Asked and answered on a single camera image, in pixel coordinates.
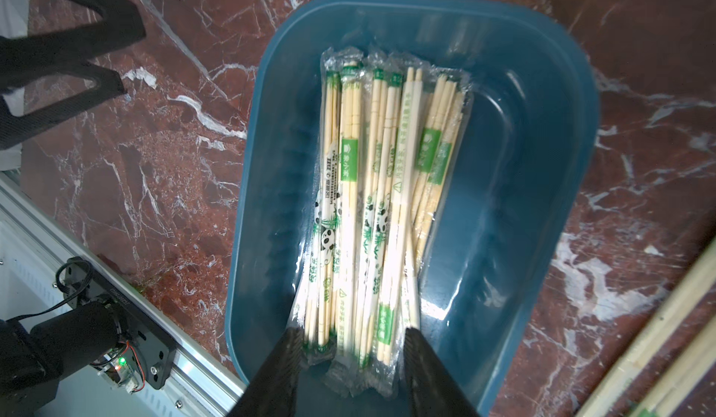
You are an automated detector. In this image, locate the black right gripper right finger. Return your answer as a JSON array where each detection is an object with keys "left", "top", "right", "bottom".
[{"left": 404, "top": 327, "right": 479, "bottom": 417}]

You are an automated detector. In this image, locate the chopstick pair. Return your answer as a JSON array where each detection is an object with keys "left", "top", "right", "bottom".
[
  {"left": 577, "top": 243, "right": 715, "bottom": 416},
  {"left": 630, "top": 317, "right": 715, "bottom": 417}
]

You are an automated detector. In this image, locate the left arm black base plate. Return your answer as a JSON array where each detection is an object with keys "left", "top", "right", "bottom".
[{"left": 55, "top": 257, "right": 177, "bottom": 394}]

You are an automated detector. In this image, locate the aluminium front rail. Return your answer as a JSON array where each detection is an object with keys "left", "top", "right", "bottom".
[{"left": 1, "top": 176, "right": 245, "bottom": 416}]

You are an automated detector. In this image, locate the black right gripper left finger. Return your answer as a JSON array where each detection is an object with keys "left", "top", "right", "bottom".
[{"left": 226, "top": 327, "right": 303, "bottom": 417}]

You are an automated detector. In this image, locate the teal plastic storage box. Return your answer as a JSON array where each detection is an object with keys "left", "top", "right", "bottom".
[{"left": 226, "top": 0, "right": 600, "bottom": 415}]

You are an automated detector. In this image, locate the wrapped chopsticks green band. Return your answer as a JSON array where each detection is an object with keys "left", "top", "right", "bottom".
[{"left": 336, "top": 59, "right": 362, "bottom": 377}]

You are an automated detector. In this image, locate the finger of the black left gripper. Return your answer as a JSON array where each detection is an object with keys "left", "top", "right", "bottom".
[{"left": 1, "top": 0, "right": 147, "bottom": 150}]

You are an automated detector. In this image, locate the wrapped chopsticks right side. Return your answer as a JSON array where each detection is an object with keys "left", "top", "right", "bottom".
[{"left": 411, "top": 70, "right": 469, "bottom": 264}]

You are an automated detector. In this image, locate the wrapped chopsticks panda print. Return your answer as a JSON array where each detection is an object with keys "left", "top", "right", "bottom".
[{"left": 291, "top": 48, "right": 341, "bottom": 366}]

